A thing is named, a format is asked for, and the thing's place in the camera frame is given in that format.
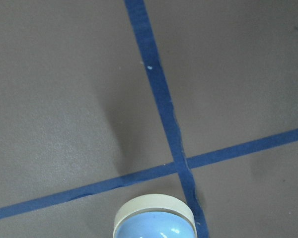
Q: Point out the blue white call bell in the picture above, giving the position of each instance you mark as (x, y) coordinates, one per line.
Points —
(154, 216)

